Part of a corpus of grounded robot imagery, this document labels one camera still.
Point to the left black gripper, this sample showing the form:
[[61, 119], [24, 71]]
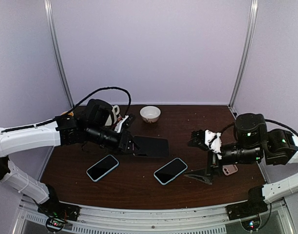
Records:
[[126, 139]]

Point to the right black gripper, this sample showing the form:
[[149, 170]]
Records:
[[213, 165]]

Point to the pink phone case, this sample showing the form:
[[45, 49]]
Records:
[[229, 169]]

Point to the phone blue case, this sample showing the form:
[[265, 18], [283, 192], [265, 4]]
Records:
[[102, 168], [170, 171]]

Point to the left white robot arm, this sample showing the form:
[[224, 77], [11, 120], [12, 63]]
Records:
[[66, 129]]

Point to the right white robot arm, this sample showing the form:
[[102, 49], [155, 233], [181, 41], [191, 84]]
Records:
[[250, 138]]

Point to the red patterned coaster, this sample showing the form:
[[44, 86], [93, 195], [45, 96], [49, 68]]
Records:
[[119, 118]]

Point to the white ceramic bowl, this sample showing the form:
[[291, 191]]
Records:
[[150, 114]]

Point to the cream ribbed mug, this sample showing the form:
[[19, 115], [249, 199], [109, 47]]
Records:
[[112, 118]]

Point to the white mug orange inside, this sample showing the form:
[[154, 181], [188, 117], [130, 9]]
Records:
[[67, 113]]

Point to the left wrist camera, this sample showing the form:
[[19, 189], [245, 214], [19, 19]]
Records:
[[124, 123]]

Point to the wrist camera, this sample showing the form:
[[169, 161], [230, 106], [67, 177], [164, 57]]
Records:
[[206, 140], [124, 123]]

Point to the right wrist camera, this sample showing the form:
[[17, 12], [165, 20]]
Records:
[[206, 140]]

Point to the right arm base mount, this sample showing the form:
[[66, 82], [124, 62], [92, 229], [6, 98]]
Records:
[[248, 213]]

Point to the front aluminium rail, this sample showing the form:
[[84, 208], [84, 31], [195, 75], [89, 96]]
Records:
[[202, 220]]

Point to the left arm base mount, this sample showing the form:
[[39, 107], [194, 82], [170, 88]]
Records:
[[58, 213]]

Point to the left aluminium frame post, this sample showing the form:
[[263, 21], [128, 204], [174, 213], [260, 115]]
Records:
[[57, 54]]

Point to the aluminium frame post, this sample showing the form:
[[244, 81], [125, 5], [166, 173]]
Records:
[[57, 54], [252, 19]]

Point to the right aluminium frame post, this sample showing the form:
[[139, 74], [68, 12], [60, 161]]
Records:
[[252, 19]]

